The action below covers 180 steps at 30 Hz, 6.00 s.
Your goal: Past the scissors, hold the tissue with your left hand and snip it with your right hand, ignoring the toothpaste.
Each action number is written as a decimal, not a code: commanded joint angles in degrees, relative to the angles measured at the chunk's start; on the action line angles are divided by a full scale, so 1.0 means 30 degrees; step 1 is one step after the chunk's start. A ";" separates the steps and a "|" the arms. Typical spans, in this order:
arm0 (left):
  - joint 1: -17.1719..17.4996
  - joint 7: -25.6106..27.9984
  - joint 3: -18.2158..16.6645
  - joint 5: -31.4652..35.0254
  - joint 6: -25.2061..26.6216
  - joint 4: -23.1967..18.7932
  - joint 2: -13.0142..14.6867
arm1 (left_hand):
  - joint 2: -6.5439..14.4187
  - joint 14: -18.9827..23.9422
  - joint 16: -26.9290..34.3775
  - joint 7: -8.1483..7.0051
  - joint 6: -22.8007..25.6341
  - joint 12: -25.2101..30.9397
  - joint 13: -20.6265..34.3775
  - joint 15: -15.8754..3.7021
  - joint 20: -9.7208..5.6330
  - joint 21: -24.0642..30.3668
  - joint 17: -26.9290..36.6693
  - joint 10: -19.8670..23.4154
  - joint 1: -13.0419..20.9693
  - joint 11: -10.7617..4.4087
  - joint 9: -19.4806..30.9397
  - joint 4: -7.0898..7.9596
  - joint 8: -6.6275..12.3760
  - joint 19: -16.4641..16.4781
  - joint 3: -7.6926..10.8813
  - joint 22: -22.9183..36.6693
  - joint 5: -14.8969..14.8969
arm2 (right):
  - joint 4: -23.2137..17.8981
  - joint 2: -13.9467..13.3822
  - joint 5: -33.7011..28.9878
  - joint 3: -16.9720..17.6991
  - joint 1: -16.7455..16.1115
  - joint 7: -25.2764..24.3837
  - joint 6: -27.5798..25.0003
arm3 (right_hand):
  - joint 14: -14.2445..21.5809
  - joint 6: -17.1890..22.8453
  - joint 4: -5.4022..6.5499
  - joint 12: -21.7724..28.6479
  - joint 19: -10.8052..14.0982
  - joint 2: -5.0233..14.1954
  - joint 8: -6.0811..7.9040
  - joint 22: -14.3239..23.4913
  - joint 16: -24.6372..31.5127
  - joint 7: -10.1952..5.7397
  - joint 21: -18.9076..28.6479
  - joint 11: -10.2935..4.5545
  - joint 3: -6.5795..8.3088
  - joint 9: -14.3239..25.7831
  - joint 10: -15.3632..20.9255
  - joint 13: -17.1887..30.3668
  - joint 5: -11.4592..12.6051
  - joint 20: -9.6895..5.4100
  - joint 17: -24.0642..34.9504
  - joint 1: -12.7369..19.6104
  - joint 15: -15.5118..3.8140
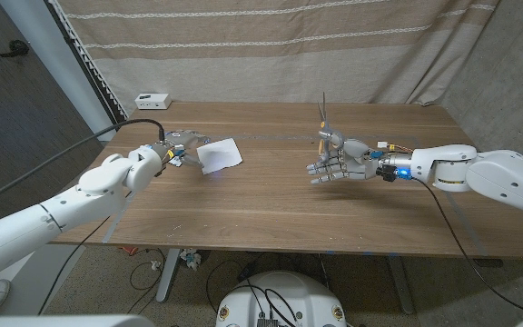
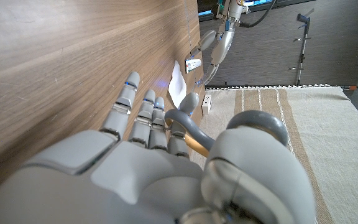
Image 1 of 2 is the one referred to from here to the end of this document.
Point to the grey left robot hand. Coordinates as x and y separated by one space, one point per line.
182 141

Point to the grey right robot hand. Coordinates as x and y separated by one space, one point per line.
354 161

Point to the white paper tissue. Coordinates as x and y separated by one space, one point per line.
220 155

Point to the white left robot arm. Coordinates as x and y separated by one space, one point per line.
84 195

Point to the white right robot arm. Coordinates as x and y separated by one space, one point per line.
493 177

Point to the white power strip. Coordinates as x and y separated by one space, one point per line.
153 101

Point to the beige striped curtain backdrop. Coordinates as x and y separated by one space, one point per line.
266 68

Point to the black strip with zigzag trim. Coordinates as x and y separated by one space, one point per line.
91 70

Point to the crumpled blue white scrap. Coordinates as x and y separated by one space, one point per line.
191 259

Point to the small red floor object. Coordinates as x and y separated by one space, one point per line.
130 250

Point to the small white floor scrap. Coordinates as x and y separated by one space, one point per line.
155 264

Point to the grey metal table leg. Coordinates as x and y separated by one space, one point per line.
168 272
401 286

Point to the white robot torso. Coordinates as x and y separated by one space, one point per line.
284 295

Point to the dark grey door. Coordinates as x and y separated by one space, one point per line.
25 136

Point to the black torso connector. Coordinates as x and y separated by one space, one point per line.
268 323

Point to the white robot chest panel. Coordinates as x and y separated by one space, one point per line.
62 321

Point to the white floor platform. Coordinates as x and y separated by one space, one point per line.
18 290

